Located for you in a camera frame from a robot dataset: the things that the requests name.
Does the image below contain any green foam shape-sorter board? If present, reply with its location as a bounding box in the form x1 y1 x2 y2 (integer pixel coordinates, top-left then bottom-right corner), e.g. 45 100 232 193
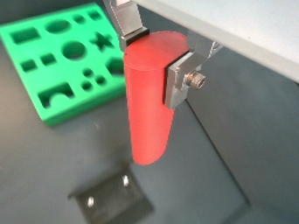
0 3 125 126

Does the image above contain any red oval cylinder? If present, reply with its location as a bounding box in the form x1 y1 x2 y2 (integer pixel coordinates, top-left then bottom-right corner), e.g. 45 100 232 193
124 31 187 165

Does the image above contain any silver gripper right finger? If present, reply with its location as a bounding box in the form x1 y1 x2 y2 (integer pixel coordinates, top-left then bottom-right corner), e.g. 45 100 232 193
163 33 222 109

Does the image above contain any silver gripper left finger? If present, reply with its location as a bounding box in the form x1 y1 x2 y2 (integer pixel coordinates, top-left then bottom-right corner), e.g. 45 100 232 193
104 0 149 50

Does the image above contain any black curved cradle fixture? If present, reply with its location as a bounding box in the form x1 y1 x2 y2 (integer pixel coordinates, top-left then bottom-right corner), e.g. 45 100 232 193
69 166 155 224

